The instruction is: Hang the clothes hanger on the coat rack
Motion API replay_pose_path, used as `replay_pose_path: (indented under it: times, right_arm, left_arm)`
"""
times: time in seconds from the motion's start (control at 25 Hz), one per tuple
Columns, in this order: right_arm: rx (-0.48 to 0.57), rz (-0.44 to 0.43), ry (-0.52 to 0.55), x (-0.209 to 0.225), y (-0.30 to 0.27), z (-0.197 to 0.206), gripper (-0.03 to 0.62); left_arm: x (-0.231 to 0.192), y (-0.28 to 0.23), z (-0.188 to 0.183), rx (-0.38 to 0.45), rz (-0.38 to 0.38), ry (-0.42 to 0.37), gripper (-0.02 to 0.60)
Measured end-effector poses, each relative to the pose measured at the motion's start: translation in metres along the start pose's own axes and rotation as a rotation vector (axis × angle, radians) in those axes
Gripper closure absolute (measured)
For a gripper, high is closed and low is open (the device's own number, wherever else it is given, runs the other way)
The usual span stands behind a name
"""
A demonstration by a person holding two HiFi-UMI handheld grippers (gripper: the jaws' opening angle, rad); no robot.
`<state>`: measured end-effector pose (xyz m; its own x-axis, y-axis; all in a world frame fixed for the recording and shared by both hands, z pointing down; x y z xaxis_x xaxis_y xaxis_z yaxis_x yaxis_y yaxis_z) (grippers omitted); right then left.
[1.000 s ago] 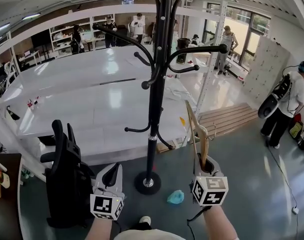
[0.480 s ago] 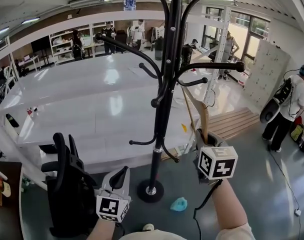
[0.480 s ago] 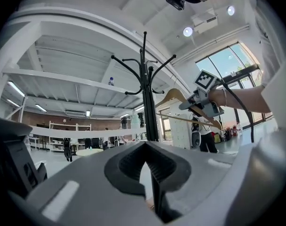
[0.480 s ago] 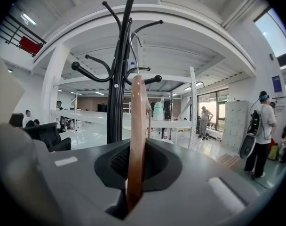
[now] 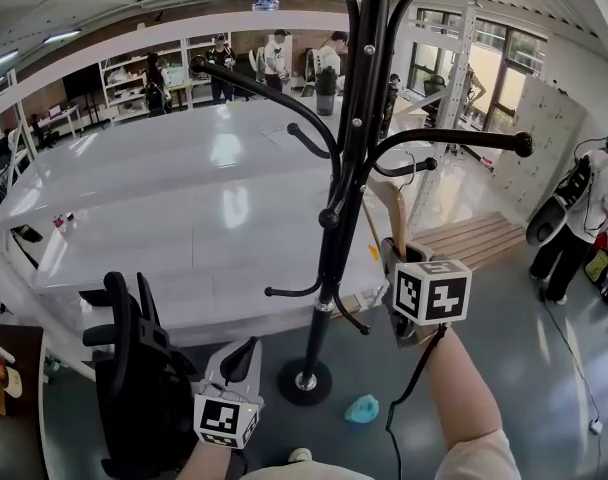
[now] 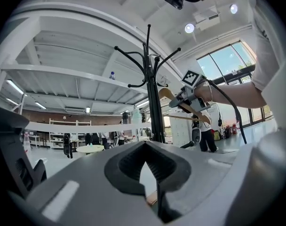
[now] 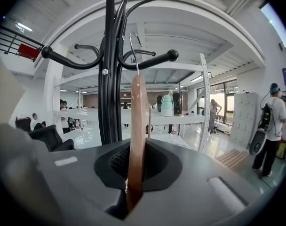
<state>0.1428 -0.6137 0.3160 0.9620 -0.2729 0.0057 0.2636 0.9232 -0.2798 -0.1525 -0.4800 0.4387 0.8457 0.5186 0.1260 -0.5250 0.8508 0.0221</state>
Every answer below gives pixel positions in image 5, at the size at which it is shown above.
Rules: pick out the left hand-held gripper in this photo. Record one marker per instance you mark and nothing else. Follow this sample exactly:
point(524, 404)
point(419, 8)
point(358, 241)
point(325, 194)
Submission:
point(224, 418)

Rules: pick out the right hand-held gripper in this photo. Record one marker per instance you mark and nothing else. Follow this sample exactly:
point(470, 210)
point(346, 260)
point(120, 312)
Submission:
point(429, 293)

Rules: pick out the wooden hanger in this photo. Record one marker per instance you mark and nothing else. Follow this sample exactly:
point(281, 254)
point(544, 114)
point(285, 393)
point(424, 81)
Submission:
point(400, 218)

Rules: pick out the black coat rack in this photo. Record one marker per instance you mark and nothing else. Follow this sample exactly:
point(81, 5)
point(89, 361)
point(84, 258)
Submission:
point(356, 93)

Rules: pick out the person's right forearm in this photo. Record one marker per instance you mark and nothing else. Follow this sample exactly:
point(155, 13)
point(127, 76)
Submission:
point(459, 388)

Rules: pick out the person's left forearm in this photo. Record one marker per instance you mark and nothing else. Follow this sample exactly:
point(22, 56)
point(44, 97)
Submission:
point(204, 463)

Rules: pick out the wooden stick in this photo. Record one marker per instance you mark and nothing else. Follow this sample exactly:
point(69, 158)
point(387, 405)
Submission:
point(369, 225)

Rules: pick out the wooden slatted pallet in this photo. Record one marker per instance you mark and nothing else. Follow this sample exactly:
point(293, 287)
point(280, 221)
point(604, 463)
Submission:
point(469, 240)

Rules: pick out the black office chair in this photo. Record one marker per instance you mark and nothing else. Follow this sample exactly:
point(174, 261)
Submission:
point(139, 378)

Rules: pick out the person's shoe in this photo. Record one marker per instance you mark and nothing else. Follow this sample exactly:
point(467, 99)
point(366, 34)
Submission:
point(300, 454)

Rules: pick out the blue cloth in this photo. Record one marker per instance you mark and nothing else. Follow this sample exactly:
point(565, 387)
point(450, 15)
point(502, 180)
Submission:
point(361, 409)

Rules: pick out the grey backpack device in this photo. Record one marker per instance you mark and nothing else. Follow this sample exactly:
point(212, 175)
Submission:
point(559, 208)

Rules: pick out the sheet of paper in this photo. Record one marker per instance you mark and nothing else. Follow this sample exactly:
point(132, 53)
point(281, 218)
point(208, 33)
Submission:
point(279, 133)

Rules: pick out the black tumbler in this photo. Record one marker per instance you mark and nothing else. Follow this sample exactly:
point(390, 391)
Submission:
point(325, 90)

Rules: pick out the yellow green bag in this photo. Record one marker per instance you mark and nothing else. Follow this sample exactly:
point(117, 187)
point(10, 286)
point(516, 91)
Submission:
point(599, 264)

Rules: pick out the person's white shirt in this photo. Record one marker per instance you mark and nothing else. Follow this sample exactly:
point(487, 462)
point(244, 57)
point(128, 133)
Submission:
point(476, 460)

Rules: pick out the white pot with flowers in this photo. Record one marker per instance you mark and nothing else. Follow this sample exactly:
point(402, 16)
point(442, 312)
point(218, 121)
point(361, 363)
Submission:
point(4, 375)

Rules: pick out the dark desk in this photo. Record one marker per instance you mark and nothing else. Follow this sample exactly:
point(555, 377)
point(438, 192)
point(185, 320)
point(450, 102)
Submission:
point(14, 438)

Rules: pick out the white power adapter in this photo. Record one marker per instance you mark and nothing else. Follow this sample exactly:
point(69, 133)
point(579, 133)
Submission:
point(595, 426)

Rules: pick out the small white shelf unit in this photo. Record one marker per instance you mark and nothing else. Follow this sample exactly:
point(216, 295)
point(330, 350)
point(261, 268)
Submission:
point(134, 78)

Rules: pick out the black monitor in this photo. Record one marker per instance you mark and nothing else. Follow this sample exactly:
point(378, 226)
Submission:
point(81, 85)

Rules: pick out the fluorescent tube light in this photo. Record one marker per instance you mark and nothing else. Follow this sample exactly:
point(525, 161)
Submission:
point(61, 35)

